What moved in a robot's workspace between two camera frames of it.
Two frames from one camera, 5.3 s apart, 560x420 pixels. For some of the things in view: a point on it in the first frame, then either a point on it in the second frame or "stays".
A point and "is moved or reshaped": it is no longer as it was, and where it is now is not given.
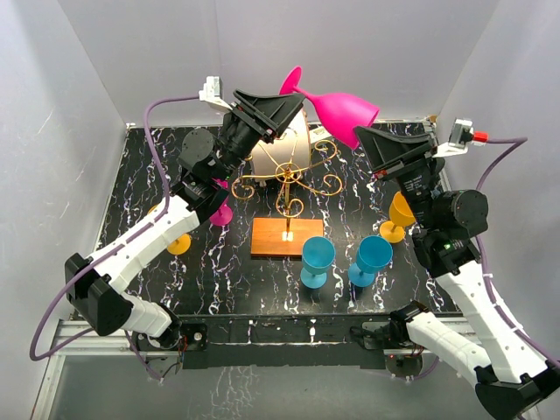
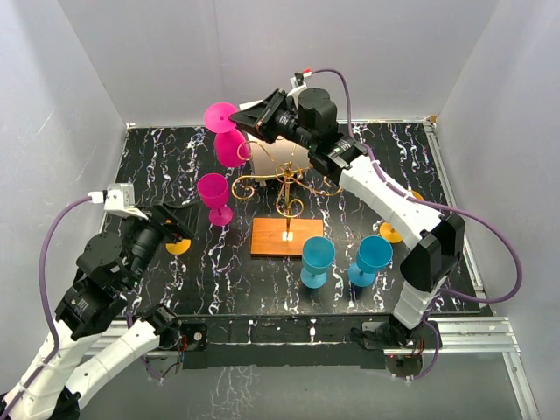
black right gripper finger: (381, 147) -> (253, 119)
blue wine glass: (374, 253) stays
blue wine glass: (318, 254) stays
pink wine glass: (341, 116) is moved or reshaped
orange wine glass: (184, 242) stays
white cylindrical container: (288, 156) stays
